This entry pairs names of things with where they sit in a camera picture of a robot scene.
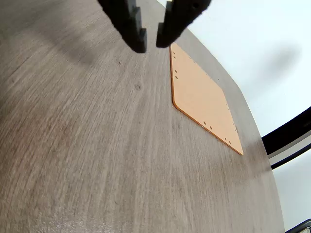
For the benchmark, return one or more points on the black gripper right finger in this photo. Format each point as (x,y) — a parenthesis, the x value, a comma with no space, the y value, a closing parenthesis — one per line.
(177,17)

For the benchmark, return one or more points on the orange board with holes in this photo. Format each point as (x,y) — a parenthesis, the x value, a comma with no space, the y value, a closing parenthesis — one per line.
(196,94)

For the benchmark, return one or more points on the black and white edge trim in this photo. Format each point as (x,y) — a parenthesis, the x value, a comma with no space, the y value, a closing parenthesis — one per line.
(286,136)

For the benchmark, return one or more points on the dark device with grille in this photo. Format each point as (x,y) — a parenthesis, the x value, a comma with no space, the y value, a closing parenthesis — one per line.
(302,228)

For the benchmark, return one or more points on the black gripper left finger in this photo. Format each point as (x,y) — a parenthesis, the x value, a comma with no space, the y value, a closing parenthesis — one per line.
(128,26)

